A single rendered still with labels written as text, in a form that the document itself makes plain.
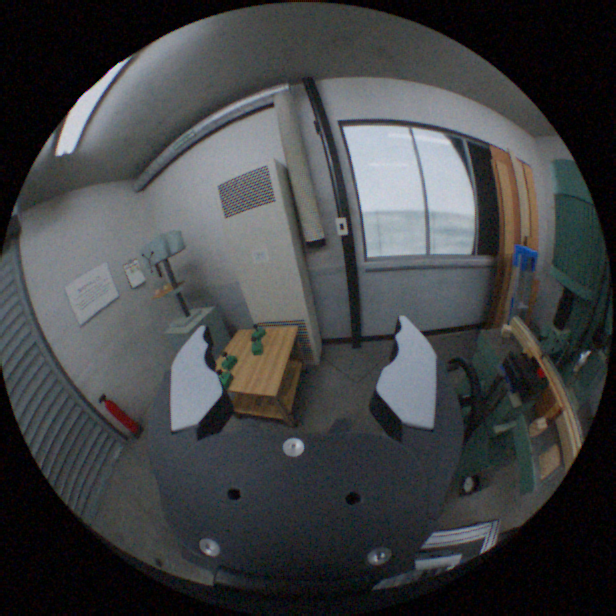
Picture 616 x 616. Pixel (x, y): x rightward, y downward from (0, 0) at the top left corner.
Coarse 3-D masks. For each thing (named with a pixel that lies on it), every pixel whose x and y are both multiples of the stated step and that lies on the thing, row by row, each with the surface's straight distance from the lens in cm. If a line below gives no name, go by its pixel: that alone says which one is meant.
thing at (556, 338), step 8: (552, 320) 74; (544, 328) 70; (552, 328) 68; (568, 328) 78; (552, 336) 68; (560, 336) 70; (568, 336) 77; (544, 344) 70; (552, 344) 68; (560, 344) 74; (552, 352) 72
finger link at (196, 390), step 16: (192, 336) 12; (208, 336) 13; (192, 352) 11; (208, 352) 10; (176, 368) 10; (192, 368) 10; (208, 368) 9; (176, 384) 9; (192, 384) 9; (208, 384) 8; (176, 400) 9; (192, 400) 8; (208, 400) 8; (224, 400) 8; (176, 416) 8; (192, 416) 8; (208, 416) 8; (224, 416) 8; (176, 432) 8; (208, 432) 8
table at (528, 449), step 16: (480, 336) 80; (496, 336) 80; (512, 336) 86; (496, 352) 72; (480, 384) 64; (528, 416) 64; (496, 432) 58; (512, 432) 66; (528, 432) 62; (544, 432) 68; (528, 448) 62; (544, 448) 66; (560, 448) 73; (528, 464) 62; (560, 464) 72; (528, 480) 63; (544, 480) 65
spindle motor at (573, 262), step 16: (560, 160) 64; (560, 176) 63; (576, 176) 62; (560, 192) 63; (576, 192) 61; (560, 208) 64; (576, 208) 61; (592, 208) 63; (560, 224) 63; (576, 224) 60; (592, 224) 62; (560, 240) 63; (576, 240) 60; (592, 240) 62; (560, 256) 62; (576, 256) 60; (592, 256) 62; (560, 272) 62; (576, 272) 60; (592, 272) 63; (576, 288) 61; (592, 288) 66
